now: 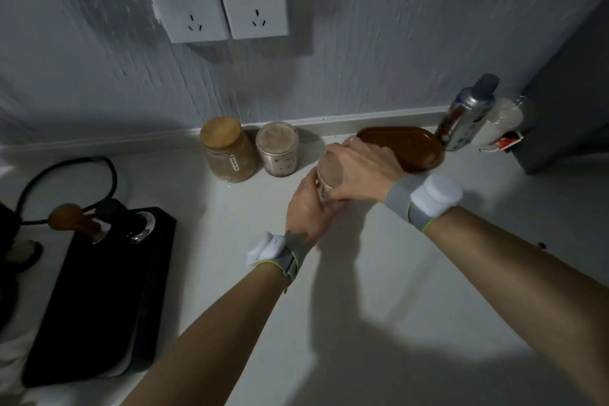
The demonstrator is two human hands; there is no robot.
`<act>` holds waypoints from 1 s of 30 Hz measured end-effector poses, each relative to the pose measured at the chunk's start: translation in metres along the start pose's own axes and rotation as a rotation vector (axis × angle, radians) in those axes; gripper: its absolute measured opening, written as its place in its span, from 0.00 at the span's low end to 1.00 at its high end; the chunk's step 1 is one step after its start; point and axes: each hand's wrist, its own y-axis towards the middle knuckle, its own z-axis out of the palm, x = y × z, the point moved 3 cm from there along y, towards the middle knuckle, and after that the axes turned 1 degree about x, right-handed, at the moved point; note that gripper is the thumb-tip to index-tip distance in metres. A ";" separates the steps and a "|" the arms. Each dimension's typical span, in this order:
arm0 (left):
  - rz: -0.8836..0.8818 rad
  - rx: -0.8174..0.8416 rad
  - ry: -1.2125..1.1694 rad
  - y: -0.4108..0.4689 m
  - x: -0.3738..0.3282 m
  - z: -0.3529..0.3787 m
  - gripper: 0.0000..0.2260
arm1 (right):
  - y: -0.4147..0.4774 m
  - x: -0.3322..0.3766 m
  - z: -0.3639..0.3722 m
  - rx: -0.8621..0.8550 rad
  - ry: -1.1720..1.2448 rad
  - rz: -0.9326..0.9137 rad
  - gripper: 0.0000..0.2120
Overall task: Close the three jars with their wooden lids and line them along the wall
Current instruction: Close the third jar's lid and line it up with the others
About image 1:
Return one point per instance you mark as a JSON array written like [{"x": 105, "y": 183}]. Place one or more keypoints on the open glass jar with powder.
[{"x": 277, "y": 148}]

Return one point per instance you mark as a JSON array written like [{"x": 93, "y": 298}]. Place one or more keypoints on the glass jar with wooden lid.
[{"x": 228, "y": 151}]

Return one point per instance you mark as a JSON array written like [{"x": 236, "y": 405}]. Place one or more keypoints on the person's left forearm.
[{"x": 214, "y": 339}]

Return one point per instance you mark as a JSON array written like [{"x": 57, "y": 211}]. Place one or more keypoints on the silver spray can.
[{"x": 467, "y": 113}]

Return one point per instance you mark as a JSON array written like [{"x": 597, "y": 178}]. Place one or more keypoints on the white wall socket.
[
  {"x": 188, "y": 8},
  {"x": 254, "y": 1}
]

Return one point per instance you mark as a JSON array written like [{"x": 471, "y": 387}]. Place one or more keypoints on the black appliance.
[{"x": 12, "y": 267}]

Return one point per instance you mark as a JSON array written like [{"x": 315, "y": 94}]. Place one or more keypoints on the grey wristband with white tracker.
[
  {"x": 423, "y": 201},
  {"x": 280, "y": 253}
]

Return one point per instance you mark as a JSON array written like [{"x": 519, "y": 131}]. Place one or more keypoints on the brown oval tray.
[{"x": 409, "y": 146}]

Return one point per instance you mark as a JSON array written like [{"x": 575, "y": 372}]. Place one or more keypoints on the white bottle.
[{"x": 504, "y": 120}]

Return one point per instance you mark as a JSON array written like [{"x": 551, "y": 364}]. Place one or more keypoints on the person's right fingers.
[{"x": 345, "y": 158}]

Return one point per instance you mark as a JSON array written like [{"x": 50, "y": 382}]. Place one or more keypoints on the black tamping mat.
[{"x": 104, "y": 305}]

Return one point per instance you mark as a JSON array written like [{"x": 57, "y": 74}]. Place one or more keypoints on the red and white packet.
[{"x": 505, "y": 141}]

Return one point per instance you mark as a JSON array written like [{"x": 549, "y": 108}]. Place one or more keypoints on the glass jar with brown powder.
[{"x": 327, "y": 179}]

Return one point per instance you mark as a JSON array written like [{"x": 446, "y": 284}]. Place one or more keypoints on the person's right hand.
[{"x": 368, "y": 172}]

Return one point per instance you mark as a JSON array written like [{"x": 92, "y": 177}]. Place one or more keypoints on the person's left hand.
[{"x": 307, "y": 218}]

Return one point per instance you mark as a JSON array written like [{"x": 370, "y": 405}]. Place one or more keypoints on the person's left fingers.
[{"x": 314, "y": 191}]

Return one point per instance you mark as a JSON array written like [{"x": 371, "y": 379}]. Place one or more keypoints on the dark grey cabinet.
[{"x": 568, "y": 101}]

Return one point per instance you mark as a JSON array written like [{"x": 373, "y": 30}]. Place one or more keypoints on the person's right forearm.
[{"x": 523, "y": 286}]

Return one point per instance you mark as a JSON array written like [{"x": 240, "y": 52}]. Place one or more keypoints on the wooden knob coffee tamper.
[{"x": 73, "y": 221}]

